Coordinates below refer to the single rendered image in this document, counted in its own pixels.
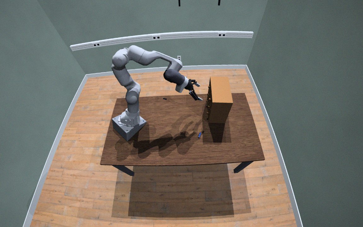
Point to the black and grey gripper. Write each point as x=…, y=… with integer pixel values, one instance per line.
x=190, y=88

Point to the wooden chest of drawers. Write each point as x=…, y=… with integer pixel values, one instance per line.
x=221, y=99

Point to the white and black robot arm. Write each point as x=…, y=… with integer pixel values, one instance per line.
x=131, y=116

